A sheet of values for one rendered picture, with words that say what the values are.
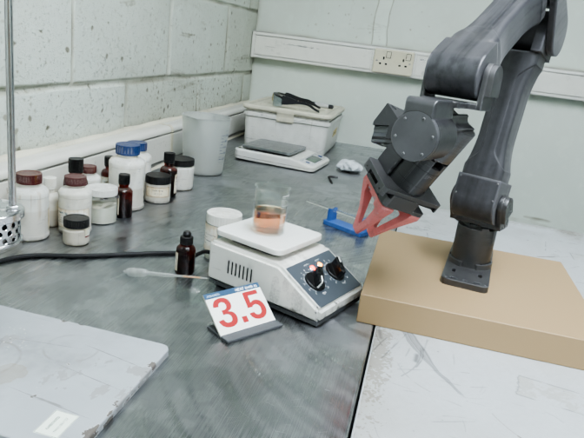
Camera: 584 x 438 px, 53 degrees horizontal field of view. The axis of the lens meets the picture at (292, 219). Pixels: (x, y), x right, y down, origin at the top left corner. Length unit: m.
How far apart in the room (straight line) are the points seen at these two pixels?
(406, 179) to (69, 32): 0.77
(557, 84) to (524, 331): 1.55
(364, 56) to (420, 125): 1.60
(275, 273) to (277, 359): 0.14
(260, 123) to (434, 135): 1.36
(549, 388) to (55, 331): 0.59
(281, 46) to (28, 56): 1.32
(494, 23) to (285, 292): 0.44
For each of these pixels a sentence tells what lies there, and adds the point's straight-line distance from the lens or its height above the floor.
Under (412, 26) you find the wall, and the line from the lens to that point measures 2.30.
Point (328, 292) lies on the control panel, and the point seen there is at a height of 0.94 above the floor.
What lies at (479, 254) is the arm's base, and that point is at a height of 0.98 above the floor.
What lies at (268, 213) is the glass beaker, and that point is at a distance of 0.84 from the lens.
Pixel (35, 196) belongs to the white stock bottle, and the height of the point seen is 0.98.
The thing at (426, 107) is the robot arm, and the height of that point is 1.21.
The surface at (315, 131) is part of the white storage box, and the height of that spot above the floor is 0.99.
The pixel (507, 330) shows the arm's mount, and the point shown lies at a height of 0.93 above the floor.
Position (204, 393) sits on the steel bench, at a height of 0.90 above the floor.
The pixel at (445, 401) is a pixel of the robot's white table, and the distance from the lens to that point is 0.71.
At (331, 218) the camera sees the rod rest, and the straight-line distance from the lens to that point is 1.24.
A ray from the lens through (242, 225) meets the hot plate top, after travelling 0.89.
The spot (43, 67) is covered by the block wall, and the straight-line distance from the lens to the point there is 1.21.
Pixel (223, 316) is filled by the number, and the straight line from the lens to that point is 0.76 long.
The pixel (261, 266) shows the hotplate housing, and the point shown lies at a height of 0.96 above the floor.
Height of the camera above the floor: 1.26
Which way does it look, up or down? 17 degrees down
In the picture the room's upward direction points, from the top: 7 degrees clockwise
